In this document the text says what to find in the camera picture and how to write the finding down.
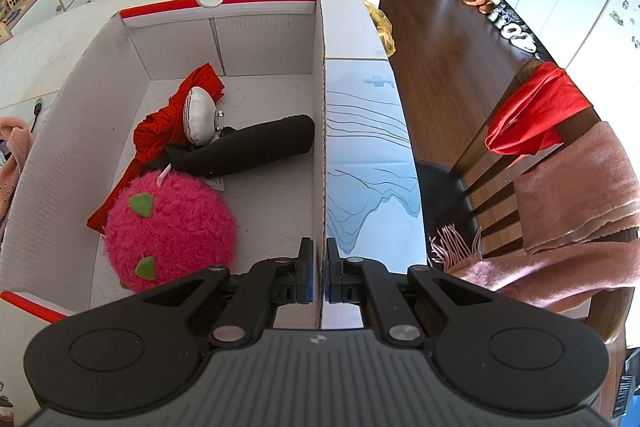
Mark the red cloth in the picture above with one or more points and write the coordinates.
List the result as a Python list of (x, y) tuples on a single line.
[(160, 127)]

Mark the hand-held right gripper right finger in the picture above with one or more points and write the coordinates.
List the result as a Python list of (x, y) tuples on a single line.
[(328, 274)]

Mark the pink fringed scarf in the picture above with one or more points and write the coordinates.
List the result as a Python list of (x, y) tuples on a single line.
[(575, 207)]

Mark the white stitched coin purse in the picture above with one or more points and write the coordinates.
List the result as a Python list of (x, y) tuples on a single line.
[(200, 114)]

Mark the bright red garment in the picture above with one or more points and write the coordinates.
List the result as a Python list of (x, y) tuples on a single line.
[(540, 112)]

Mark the pink fuzzy plush ball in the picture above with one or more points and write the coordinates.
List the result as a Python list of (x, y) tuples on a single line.
[(175, 227)]

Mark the row of shoes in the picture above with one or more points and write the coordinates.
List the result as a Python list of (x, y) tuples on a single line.
[(500, 14)]

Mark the white cardboard box red rim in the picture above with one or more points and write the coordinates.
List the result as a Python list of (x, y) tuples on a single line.
[(270, 212)]

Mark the dark wooden chair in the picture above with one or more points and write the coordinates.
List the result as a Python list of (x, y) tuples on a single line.
[(500, 157)]

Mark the yellow plastic bag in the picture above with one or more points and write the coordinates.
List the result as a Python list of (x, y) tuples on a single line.
[(382, 27)]

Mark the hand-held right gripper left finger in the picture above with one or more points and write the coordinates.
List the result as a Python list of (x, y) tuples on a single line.
[(310, 274)]

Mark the blue printed table mat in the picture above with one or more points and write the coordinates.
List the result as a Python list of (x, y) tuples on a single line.
[(365, 147)]

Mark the pink fleece garment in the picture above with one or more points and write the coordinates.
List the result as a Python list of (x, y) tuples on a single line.
[(12, 167)]

